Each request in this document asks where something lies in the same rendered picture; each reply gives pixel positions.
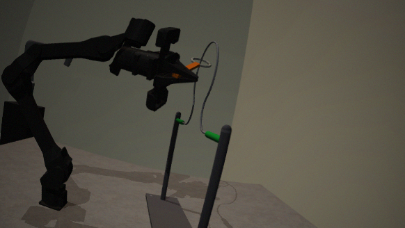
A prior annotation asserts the orange handle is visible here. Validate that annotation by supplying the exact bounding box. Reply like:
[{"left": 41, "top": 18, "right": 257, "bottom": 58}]
[{"left": 172, "top": 57, "right": 212, "bottom": 78}]

